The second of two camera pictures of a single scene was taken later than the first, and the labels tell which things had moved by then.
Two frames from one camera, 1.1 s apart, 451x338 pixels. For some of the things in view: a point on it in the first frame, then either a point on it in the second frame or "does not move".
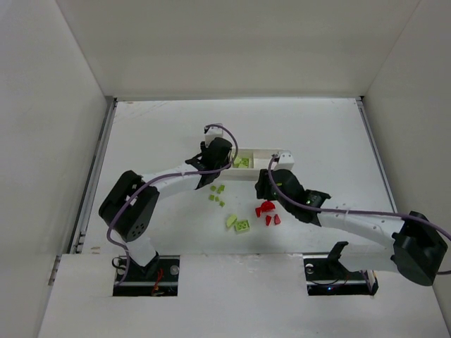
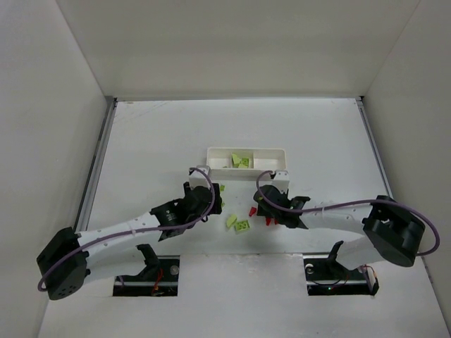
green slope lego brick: [237, 162] does not move
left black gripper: [221, 155] to [214, 198]
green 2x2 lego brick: [245, 161] does not move
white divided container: [248, 162] does not move
